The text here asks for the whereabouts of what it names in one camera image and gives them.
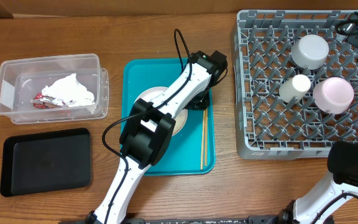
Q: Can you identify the black plastic tray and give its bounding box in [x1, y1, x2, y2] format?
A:
[0, 128, 92, 197]

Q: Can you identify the teal plastic serving tray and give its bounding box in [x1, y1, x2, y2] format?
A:
[122, 58, 216, 176]

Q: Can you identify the grey shallow bowl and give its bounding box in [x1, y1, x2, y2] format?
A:
[291, 34, 329, 70]

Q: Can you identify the white napkin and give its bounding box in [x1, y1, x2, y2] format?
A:
[41, 73, 94, 107]

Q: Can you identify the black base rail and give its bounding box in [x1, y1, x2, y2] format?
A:
[123, 215, 286, 224]

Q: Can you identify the right wooden chopstick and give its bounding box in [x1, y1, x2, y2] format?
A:
[204, 108, 208, 167]

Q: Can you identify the large white dinner plate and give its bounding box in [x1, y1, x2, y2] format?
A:
[135, 86, 188, 136]

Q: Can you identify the white paper cup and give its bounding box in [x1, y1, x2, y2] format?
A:
[279, 74, 311, 103]

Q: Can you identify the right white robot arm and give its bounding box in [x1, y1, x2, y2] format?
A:
[269, 12, 358, 223]

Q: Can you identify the red foil snack wrapper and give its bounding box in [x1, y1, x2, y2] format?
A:
[30, 93, 67, 109]

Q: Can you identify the clear plastic waste bin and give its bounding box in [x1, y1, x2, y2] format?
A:
[0, 54, 109, 124]

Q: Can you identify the wooden chopstick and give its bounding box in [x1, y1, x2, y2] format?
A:
[204, 108, 208, 167]
[200, 110, 205, 170]

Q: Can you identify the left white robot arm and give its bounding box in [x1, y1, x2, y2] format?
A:
[85, 51, 228, 224]

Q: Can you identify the left wooden chopstick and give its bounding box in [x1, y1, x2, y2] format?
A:
[200, 110, 205, 170]

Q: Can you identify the grey dishwasher rack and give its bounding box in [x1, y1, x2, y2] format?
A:
[232, 10, 358, 160]

